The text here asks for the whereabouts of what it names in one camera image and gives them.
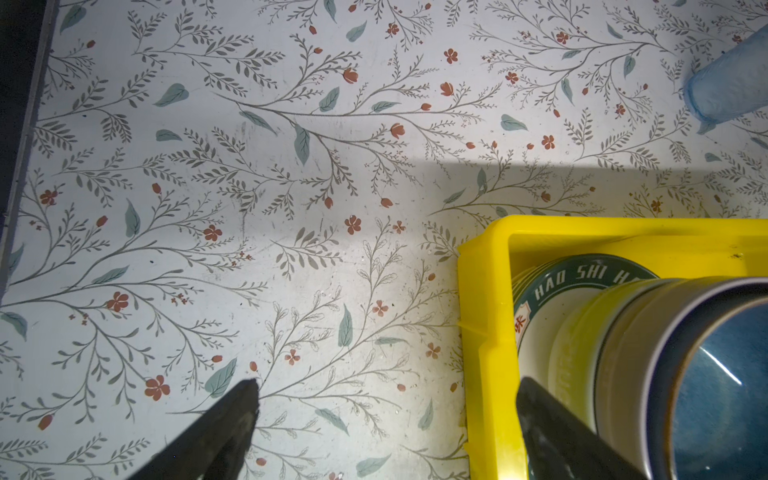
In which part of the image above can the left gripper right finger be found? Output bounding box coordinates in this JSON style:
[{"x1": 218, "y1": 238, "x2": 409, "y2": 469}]
[{"x1": 516, "y1": 377, "x2": 645, "y2": 479}]

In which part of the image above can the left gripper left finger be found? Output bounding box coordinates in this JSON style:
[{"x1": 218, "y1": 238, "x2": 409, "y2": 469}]
[{"x1": 132, "y1": 379, "x2": 259, "y2": 480}]

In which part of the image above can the dark blue ceramic bowl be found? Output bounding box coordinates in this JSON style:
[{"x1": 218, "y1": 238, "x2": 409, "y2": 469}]
[{"x1": 645, "y1": 277, "x2": 767, "y2": 479}]

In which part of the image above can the green rim lettered plate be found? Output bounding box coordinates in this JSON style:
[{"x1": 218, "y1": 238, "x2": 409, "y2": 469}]
[{"x1": 513, "y1": 254, "x2": 661, "y2": 392}]

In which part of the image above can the yellow plastic bin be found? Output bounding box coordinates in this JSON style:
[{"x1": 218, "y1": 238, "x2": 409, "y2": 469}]
[{"x1": 458, "y1": 215, "x2": 767, "y2": 479}]

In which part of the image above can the green ceramic bowl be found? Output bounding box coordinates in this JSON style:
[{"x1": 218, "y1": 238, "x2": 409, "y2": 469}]
[{"x1": 547, "y1": 279, "x2": 669, "y2": 430}]

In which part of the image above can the purple ceramic bowl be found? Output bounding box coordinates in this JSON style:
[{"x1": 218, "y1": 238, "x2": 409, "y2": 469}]
[{"x1": 594, "y1": 278, "x2": 719, "y2": 476}]

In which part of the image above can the grey translucent cup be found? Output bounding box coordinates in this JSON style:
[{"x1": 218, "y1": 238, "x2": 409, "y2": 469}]
[{"x1": 683, "y1": 26, "x2": 767, "y2": 134}]

